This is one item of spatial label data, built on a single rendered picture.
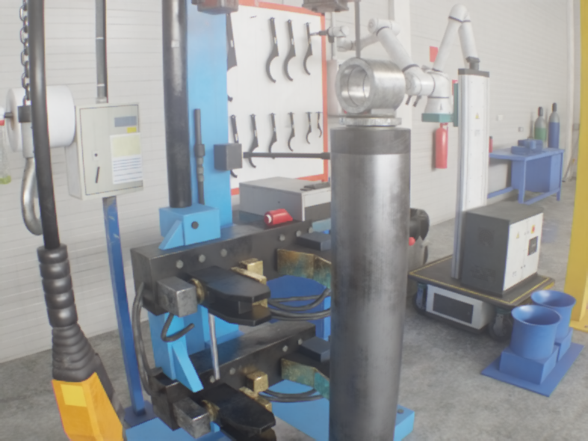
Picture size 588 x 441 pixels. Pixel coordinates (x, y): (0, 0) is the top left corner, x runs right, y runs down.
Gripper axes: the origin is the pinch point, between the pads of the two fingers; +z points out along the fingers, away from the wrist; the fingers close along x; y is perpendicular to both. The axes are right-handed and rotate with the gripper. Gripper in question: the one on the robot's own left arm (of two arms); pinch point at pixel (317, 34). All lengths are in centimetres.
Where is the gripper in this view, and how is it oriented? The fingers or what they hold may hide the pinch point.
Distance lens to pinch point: 440.4
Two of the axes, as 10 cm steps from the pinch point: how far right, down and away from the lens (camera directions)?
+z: -6.8, -1.5, 7.2
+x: -7.3, 2.9, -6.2
